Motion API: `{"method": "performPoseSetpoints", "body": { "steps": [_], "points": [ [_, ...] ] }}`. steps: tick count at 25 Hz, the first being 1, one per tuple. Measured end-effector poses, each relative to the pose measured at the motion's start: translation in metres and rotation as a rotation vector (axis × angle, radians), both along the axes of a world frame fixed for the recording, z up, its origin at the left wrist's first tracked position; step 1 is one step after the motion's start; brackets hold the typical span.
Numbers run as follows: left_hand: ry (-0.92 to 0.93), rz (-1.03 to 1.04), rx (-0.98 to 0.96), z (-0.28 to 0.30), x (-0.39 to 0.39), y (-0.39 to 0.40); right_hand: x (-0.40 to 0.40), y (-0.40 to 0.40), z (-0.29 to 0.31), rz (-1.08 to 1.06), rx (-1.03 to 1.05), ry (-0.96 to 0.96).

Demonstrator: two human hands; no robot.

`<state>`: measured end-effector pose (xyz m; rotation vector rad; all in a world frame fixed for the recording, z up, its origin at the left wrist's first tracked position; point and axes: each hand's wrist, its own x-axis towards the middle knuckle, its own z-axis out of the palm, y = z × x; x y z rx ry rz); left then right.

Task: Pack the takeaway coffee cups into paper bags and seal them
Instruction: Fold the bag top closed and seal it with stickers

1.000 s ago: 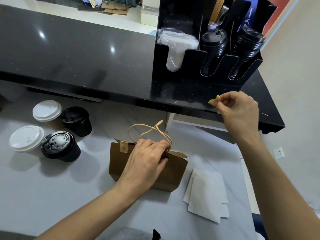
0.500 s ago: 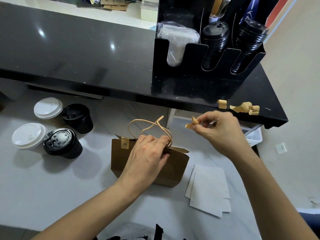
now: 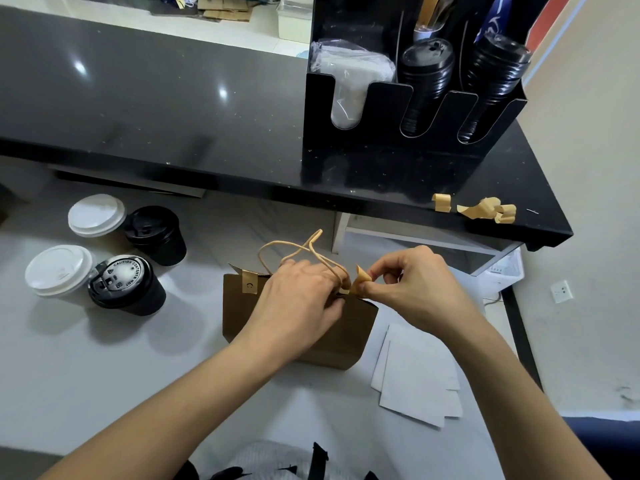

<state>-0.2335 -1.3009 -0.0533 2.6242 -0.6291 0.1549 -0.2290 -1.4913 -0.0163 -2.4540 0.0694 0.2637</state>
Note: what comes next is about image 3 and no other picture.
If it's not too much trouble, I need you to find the person's left hand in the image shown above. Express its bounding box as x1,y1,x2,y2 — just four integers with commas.
235,257,346,368

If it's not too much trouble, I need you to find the person's right hand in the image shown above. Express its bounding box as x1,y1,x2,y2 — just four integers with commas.
352,245,481,336

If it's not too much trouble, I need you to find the brown paper bag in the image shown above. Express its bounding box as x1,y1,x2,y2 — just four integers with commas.
222,229,379,371

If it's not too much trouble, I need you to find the stack of white paper sheets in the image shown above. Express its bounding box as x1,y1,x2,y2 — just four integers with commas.
371,323,464,429

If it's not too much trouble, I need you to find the group of lidded coffee cups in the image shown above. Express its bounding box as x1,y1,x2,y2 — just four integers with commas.
25,193,188,317

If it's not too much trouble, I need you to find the person's left forearm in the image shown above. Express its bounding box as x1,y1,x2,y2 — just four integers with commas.
40,339,291,480

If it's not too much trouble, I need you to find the person's right forearm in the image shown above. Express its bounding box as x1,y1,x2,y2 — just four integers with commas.
455,305,611,480

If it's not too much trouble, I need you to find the person's white shirt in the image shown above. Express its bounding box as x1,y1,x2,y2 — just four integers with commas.
215,439,371,480

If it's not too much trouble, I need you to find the row of tan tape strips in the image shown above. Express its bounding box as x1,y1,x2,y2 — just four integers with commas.
432,193,518,226

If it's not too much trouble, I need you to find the black acrylic organizer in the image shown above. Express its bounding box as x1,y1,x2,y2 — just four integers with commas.
303,0,528,181

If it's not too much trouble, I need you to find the black body harness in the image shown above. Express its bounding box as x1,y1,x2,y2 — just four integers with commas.
175,441,381,480

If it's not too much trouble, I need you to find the plastic wrapped white pack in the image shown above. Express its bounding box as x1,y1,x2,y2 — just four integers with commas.
310,39,398,131

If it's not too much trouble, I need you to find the tan paper sleeve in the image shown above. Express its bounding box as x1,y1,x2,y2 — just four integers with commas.
415,0,456,36

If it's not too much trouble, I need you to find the white box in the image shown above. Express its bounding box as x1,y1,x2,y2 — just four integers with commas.
277,0,314,44

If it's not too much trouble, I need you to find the red banner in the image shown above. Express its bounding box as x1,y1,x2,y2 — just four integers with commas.
525,0,576,54

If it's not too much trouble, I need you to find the white wall socket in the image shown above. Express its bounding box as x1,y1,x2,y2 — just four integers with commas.
551,279,576,304

